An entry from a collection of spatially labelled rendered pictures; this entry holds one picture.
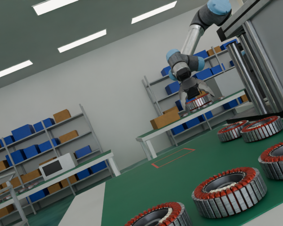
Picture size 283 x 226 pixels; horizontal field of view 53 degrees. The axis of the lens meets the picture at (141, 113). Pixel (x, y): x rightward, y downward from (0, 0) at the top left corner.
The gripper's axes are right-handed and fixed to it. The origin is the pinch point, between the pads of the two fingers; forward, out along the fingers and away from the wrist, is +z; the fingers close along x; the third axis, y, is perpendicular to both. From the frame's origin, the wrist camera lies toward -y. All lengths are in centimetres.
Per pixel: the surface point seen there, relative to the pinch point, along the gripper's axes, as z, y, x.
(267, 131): 36.3, -27.0, -10.3
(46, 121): -397, 362, 324
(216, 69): -418, 507, -109
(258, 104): 16.3, -6.3, -17.6
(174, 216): 56, -60, 14
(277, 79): 21.3, -23.8, -21.8
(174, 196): 47, -40, 16
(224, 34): -3.9, -24.9, -17.6
